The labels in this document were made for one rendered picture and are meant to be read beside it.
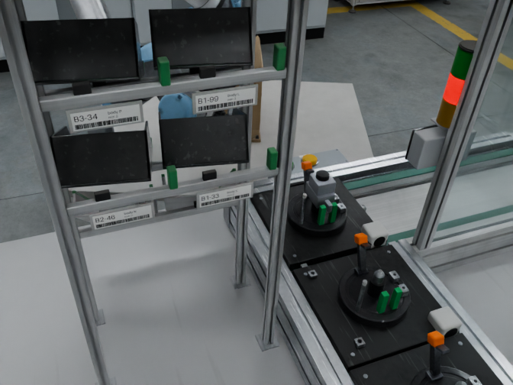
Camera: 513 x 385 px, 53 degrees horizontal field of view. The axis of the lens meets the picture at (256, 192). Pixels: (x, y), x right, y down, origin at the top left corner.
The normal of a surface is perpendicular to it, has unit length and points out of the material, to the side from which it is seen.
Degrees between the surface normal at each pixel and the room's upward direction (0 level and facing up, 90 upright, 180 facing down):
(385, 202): 0
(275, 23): 90
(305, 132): 0
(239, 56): 65
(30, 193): 0
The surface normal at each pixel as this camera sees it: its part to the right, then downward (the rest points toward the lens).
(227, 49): 0.18, 0.24
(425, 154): 0.36, 0.60
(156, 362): 0.04, -0.77
